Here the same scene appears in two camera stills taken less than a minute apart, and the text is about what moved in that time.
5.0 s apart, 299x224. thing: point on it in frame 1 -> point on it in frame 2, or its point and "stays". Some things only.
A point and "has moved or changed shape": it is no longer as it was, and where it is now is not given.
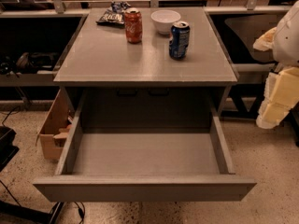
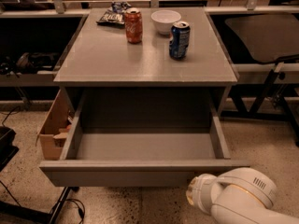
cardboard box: x=55 y=126 stays
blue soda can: x=179 y=39 stays
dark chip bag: x=114 y=14 stays
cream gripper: x=287 y=39 -> x=202 y=189
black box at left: x=7 y=149 stays
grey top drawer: x=108 y=164 has moved or changed shape
